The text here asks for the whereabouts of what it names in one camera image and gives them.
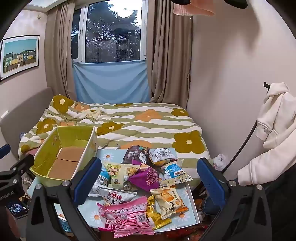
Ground framed houses picture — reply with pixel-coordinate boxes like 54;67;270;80
0;35;40;81

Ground green cardboard box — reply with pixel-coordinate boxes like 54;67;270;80
30;125;99;188

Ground floral striped blanket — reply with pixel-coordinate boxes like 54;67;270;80
18;95;211;167

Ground blue white snack packet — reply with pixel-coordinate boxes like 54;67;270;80
89;168;111;197
161;161;193;188

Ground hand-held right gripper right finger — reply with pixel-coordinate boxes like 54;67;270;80
196;158;272;241

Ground white grey snack packet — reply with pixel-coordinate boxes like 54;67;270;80
149;148;179;167

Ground white hoodie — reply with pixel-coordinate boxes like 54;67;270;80
237;82;296;187

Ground magenta snack packet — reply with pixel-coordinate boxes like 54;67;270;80
128;166;162;192

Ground window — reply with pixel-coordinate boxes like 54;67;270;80
70;0;148;63

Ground white red-lettered snack packet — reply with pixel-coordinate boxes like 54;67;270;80
98;185;138;207

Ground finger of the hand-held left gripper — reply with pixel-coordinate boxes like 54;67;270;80
9;153;35;179
0;144;11;160

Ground white plastic bag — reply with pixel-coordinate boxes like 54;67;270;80
212;153;228;172

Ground pale green snack packet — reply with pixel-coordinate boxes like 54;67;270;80
103;161;142;189

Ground dark purple snack packet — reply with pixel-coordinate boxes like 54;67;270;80
122;145;151;165

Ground pink striped snack packet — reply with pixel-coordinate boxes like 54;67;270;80
103;197;155;239

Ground beige curtain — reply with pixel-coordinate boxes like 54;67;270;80
147;0;193;109
45;0;89;99

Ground light blue cloth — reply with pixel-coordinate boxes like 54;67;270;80
73;60;151;104

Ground pink white snack packet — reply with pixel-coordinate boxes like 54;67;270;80
97;202;121;232

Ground pile of red orange packets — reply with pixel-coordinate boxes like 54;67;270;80
165;224;208;241

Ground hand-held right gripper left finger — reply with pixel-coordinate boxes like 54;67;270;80
25;157;102;241

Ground gold snack packet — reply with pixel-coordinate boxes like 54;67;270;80
146;195;172;231

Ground cream yellow snack packet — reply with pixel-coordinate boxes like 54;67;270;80
150;186;189;219

